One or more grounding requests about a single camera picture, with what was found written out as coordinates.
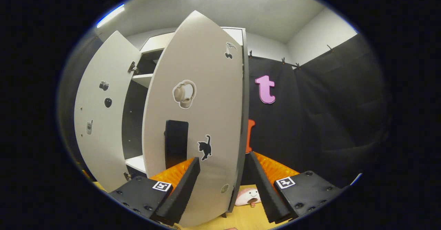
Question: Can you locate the black door handle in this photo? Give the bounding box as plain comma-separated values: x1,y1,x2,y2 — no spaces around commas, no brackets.
165,120,189,169

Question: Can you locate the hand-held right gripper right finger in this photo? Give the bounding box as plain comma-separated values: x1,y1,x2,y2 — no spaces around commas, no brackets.
248,151,345,223

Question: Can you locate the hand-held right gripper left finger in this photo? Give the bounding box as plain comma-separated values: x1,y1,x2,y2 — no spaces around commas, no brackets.
109,157,201,226

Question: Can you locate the white cabinet door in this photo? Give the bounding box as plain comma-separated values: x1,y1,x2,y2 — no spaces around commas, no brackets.
142,10,250,228
74,30,142,193

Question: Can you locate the black backdrop cloth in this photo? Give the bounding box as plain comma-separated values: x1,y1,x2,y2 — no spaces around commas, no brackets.
58,33,391,189

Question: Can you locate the white and grey cabinet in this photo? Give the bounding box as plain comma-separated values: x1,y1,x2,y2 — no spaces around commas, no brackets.
121,27,247,180

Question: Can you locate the white cabinet drawer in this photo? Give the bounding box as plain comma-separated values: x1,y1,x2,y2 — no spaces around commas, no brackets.
140,32,176,54

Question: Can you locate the pink and white plush toy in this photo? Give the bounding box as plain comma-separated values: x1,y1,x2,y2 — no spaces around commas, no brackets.
235,188,261,207

